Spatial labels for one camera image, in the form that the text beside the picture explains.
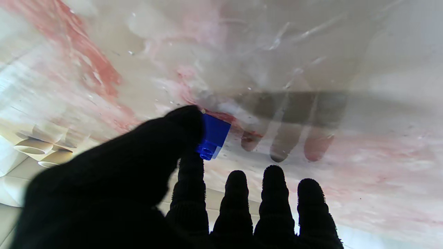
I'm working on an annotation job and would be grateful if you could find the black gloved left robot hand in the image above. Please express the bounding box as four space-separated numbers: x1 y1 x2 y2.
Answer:
10 105 344 249

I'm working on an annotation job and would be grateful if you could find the blue toy brick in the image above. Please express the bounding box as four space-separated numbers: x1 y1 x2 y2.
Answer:
196 114 232 160

